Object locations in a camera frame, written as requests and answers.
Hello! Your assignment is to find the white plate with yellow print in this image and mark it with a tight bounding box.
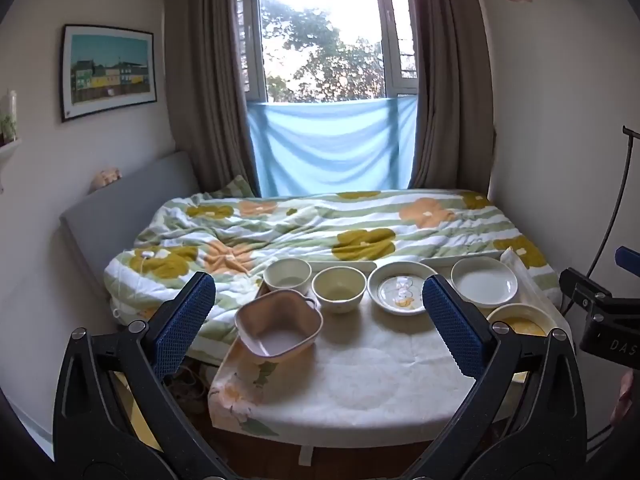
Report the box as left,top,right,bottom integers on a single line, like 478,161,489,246
367,261,441,316

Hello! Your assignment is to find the person's right hand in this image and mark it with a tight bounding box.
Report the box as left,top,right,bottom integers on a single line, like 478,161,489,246
610,367,640,427

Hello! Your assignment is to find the cream bowl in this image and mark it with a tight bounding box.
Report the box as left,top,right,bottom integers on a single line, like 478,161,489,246
311,266,368,315

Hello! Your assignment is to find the white cable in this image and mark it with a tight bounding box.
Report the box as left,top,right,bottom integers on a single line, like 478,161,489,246
119,247,157,312

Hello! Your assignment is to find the small plush toy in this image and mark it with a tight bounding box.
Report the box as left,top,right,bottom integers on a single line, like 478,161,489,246
89,167,123,194

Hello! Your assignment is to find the floral white tablecloth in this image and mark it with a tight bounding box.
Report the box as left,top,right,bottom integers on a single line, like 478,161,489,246
207,260,567,437

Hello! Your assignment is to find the brown curtain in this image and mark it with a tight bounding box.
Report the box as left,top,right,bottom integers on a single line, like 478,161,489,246
409,0,497,199
162,0,262,199

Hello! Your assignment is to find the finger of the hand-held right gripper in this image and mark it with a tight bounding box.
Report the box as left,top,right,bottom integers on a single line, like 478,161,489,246
614,245,640,272
558,267,615,307

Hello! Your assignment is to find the framed picture of houses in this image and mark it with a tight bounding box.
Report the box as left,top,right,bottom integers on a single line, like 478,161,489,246
59,23,156,124

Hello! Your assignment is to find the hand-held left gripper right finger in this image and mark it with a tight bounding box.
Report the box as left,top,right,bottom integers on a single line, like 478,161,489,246
421,274,588,480

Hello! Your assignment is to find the black stand pole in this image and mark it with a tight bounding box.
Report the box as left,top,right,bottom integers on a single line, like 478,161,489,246
584,124,640,282

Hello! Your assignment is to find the white bowl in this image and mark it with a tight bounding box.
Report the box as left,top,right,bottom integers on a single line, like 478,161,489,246
263,257,312,295

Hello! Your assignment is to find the grey padded headboard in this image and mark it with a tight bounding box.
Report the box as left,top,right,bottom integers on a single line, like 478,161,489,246
58,150,207,312

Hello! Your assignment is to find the window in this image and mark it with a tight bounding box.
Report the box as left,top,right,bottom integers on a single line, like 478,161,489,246
233,0,419,104

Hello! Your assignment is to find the floral striped blanket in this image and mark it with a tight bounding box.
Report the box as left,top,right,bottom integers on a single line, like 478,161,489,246
103,188,562,362

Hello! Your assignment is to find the pink square baking dish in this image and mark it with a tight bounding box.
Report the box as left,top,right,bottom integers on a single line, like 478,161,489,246
234,289,324,360

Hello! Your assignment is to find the yellow-lined bowl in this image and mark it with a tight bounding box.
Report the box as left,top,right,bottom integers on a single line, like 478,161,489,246
485,303,551,339

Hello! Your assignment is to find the light blue cloth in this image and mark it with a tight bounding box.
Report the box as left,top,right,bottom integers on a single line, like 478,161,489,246
246,95,419,197

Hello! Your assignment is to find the plain white plate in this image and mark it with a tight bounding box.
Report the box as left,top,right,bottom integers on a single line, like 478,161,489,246
450,255,519,309

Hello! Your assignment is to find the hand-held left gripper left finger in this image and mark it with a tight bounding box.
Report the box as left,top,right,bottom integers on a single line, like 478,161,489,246
52,271,236,480

